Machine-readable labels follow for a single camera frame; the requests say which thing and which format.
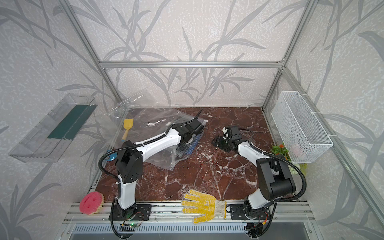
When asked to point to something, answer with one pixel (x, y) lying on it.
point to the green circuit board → (133, 225)
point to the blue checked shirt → (186, 149)
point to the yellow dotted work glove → (207, 205)
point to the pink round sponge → (91, 202)
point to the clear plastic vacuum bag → (137, 119)
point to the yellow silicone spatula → (128, 124)
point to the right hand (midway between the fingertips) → (214, 142)
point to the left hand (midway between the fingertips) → (185, 137)
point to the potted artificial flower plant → (280, 151)
